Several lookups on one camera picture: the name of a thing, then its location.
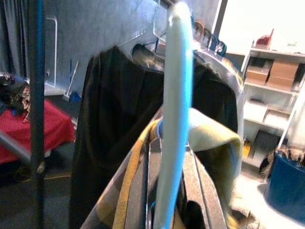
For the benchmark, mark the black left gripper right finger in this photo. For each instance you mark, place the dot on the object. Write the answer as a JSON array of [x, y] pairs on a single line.
[[202, 186]]

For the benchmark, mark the broom with blue dustpan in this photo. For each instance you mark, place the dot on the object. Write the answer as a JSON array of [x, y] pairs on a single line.
[[71, 78]]

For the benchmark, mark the dark grey curtain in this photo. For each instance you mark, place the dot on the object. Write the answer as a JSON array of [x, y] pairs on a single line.
[[12, 35]]

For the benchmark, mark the dark clothes pile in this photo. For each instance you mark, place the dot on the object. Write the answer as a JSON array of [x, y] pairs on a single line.
[[12, 95]]

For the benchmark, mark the blue plastic bin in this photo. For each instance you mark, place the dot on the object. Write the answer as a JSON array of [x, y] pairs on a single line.
[[286, 186]]

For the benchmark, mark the white clothes hanger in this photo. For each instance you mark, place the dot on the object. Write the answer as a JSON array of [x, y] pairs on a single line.
[[158, 31], [177, 95]]

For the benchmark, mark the white pipe frame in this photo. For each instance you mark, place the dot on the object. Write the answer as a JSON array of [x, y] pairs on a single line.
[[55, 47]]

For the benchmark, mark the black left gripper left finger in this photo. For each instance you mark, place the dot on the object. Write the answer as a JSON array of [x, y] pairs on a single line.
[[153, 179]]

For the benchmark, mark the brown cardboard box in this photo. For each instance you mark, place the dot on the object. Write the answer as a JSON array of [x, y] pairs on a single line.
[[258, 74], [283, 74]]

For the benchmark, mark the yellow grey plaid shirt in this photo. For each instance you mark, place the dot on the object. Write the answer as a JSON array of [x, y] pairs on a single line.
[[129, 171]]

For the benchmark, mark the black clothes rack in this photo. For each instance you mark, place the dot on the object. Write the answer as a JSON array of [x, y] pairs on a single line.
[[37, 95]]

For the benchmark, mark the blue clothes hanger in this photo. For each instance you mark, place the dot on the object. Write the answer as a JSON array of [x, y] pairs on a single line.
[[220, 46]]

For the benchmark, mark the red cloth bundle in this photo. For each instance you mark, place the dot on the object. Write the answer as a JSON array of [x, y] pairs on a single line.
[[54, 128]]

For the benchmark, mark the black hanging garment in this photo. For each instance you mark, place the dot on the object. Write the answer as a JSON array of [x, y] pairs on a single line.
[[114, 95]]

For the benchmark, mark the white shelving rack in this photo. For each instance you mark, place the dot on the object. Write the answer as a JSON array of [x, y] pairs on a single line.
[[295, 95]]

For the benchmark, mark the white storage box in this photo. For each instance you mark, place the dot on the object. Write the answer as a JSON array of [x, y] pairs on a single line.
[[255, 109], [276, 118]]

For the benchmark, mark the red object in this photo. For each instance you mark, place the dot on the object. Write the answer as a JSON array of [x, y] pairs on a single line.
[[265, 39]]

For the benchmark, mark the dark flat box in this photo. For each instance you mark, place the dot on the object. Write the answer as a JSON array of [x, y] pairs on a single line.
[[265, 143]]

